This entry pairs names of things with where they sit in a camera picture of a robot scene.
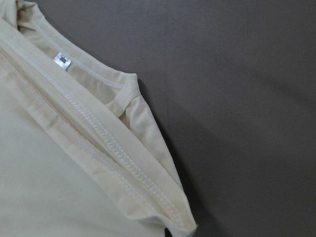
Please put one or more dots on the yellow long-sleeve shirt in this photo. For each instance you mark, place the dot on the yellow long-sleeve shirt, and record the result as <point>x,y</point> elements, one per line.
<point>81,154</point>

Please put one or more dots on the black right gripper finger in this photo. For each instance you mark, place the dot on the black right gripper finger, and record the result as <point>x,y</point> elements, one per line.
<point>167,233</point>

